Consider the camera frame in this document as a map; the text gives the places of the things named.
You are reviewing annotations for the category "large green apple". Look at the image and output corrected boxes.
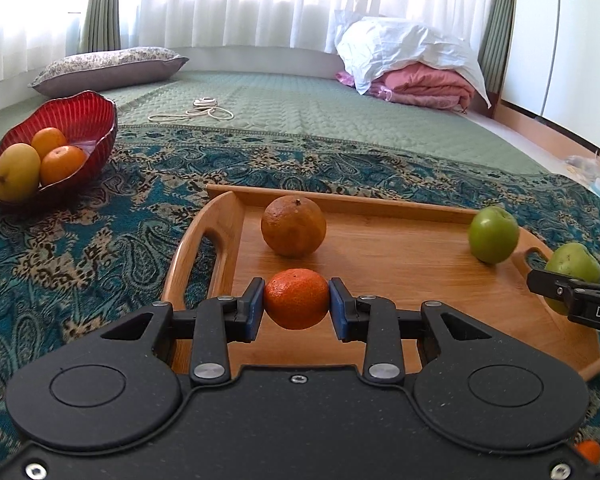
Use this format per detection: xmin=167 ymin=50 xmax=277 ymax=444
xmin=543 ymin=242 xmax=600 ymax=317

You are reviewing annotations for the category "bright orange mandarin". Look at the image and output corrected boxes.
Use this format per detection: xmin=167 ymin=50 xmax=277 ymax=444
xmin=264 ymin=269 xmax=329 ymax=330

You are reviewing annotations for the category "small green apple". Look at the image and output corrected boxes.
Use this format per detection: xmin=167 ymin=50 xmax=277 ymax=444
xmin=468 ymin=206 xmax=520 ymax=264

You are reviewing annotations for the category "dark rough-skinned orange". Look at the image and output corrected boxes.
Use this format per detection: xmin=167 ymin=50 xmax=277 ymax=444
xmin=260 ymin=195 xmax=327 ymax=258

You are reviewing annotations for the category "wooden serving tray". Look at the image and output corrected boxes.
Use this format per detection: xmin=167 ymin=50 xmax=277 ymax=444
xmin=162 ymin=184 xmax=600 ymax=379

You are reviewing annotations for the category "blue paisley blanket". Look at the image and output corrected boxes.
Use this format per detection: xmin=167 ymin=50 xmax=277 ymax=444
xmin=0 ymin=125 xmax=600 ymax=463

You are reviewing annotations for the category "green quilted mattress cover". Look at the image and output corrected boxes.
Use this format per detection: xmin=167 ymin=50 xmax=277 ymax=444
xmin=0 ymin=69 xmax=546 ymax=176

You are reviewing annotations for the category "orange in bowl front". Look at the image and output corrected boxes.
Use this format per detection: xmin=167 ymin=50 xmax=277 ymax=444
xmin=40 ymin=145 xmax=87 ymax=186

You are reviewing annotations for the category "orange in bowl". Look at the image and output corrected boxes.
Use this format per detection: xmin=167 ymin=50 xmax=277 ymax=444
xmin=40 ymin=145 xmax=87 ymax=186
xmin=30 ymin=127 xmax=68 ymax=159

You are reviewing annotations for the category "red glass fruit bowl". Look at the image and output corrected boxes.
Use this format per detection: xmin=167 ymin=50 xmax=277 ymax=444
xmin=0 ymin=90 xmax=118 ymax=207

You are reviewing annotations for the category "pink folded blanket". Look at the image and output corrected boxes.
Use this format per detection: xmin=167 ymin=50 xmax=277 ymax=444
xmin=364 ymin=63 xmax=476 ymax=113

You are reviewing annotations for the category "orange in bowl rear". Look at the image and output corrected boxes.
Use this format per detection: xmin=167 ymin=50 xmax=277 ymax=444
xmin=30 ymin=127 xmax=68 ymax=159

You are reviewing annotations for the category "yellow mango in bowl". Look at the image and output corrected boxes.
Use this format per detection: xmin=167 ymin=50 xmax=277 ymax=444
xmin=0 ymin=143 xmax=41 ymax=204

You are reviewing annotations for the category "green drape right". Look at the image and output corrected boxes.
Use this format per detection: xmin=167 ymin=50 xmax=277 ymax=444
xmin=478 ymin=0 xmax=515 ymax=94

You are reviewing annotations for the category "green drape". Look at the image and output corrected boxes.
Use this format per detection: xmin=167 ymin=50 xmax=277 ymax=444
xmin=478 ymin=0 xmax=515 ymax=94
xmin=80 ymin=0 xmax=121 ymax=53

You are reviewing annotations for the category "grey floral pillow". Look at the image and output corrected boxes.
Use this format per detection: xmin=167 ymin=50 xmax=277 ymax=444
xmin=29 ymin=47 xmax=189 ymax=98

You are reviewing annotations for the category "white crumpled duvet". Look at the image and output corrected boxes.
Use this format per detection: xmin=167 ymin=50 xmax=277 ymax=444
xmin=335 ymin=16 xmax=489 ymax=101

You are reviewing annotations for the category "green drape left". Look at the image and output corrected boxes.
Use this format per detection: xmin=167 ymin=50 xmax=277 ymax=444
xmin=80 ymin=0 xmax=121 ymax=53

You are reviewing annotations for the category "beige coiled rope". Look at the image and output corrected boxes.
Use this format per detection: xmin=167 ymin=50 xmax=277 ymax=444
xmin=147 ymin=96 xmax=236 ymax=124

